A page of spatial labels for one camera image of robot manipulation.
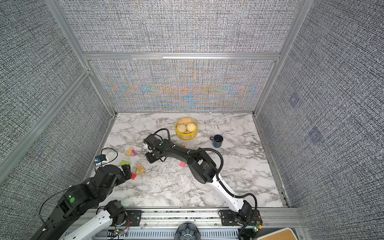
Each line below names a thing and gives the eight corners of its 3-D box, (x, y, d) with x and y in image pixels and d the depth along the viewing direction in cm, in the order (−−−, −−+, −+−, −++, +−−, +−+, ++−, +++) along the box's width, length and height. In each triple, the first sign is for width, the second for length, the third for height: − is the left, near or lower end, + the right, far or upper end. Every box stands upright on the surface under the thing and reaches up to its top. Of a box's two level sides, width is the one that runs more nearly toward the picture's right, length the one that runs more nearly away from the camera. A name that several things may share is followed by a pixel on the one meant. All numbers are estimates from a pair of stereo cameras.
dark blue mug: (210, 147, 101) (211, 141, 96) (209, 140, 105) (210, 134, 99) (221, 147, 101) (223, 141, 96) (220, 140, 105) (222, 134, 99)
